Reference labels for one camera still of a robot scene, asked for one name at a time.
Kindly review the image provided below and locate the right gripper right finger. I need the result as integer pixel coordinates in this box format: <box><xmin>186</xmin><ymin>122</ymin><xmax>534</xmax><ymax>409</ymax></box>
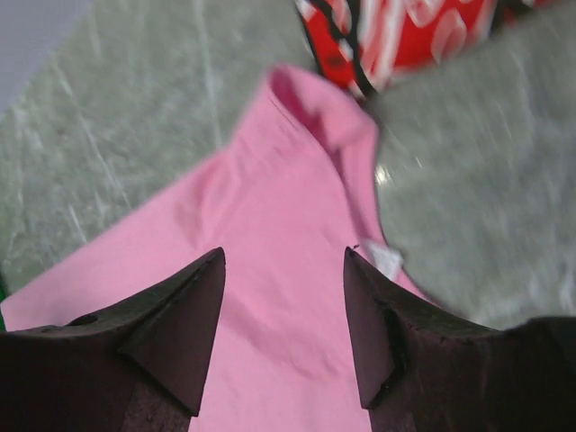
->
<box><xmin>344</xmin><ymin>249</ymin><xmax>575</xmax><ymax>431</ymax></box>

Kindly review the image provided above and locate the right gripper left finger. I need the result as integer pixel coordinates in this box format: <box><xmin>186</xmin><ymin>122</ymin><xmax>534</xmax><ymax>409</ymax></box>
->
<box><xmin>1</xmin><ymin>247</ymin><xmax>225</xmax><ymax>431</ymax></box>

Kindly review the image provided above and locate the pink t-shirt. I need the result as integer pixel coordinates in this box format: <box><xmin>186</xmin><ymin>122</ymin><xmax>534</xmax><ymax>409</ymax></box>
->
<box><xmin>0</xmin><ymin>63</ymin><xmax>433</xmax><ymax>432</ymax></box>

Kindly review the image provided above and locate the green plastic bin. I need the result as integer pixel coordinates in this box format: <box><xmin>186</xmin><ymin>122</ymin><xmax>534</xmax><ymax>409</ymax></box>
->
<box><xmin>0</xmin><ymin>273</ymin><xmax>6</xmax><ymax>332</ymax></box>

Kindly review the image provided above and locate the folded red white Coca-Cola t-shirt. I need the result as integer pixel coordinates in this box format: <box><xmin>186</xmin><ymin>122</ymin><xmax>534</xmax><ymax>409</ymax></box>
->
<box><xmin>294</xmin><ymin>0</ymin><xmax>544</xmax><ymax>98</ymax></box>

